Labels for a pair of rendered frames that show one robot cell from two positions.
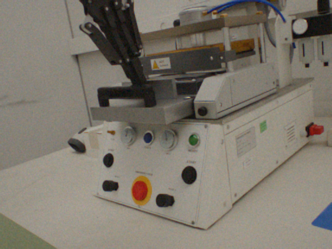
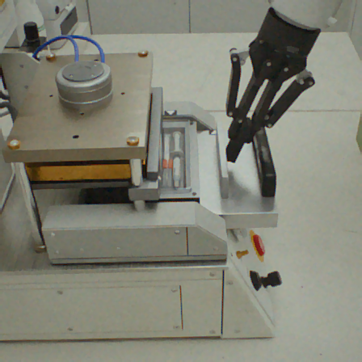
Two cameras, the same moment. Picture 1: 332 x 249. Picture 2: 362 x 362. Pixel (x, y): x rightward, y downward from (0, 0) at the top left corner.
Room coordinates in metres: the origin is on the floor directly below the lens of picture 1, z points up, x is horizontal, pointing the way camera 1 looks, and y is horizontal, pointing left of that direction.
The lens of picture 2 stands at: (1.22, 0.48, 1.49)
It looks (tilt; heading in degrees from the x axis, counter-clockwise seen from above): 38 degrees down; 227
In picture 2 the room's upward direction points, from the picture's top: 2 degrees counter-clockwise
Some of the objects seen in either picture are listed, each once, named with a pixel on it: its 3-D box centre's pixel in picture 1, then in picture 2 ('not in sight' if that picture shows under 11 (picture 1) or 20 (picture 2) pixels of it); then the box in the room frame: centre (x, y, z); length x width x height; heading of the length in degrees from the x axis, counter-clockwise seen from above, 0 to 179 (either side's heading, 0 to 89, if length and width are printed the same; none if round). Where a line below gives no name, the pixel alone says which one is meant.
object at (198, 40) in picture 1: (201, 42); (92, 117); (0.84, -0.12, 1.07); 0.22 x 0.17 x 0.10; 46
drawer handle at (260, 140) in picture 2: (124, 96); (263, 156); (0.66, 0.07, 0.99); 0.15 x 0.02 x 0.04; 46
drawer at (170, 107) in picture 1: (171, 91); (176, 168); (0.75, -0.03, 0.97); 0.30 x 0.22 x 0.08; 136
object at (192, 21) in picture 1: (212, 33); (69, 103); (0.85, -0.15, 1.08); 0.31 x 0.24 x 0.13; 46
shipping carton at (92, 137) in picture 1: (116, 137); not in sight; (1.13, 0.17, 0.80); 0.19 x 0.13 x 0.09; 133
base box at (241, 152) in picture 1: (214, 134); (113, 224); (0.83, -0.12, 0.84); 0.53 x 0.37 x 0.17; 136
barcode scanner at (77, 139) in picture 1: (94, 135); not in sight; (1.23, 0.27, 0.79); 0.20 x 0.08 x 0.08; 133
